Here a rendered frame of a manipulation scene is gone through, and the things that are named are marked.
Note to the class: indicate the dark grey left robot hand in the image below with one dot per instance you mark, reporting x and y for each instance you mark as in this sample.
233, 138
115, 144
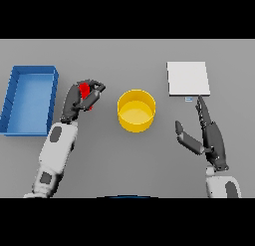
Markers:
71, 102

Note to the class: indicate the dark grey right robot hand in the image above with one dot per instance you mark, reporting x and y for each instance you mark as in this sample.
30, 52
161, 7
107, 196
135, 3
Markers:
212, 137

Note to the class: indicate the red beaker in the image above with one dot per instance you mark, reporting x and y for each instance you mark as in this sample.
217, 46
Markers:
85, 90

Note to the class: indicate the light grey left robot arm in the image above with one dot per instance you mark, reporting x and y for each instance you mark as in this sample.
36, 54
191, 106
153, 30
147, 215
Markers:
56, 153

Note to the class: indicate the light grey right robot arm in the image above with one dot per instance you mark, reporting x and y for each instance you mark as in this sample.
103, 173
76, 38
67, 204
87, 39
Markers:
220, 185

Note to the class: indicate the pale square measuring scale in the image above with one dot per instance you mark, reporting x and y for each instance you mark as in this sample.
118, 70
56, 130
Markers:
188, 78

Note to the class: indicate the yellow bowl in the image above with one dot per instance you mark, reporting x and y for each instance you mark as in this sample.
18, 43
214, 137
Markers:
136, 111

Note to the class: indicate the blue tray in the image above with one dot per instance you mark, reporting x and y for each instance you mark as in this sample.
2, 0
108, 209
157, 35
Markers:
28, 100

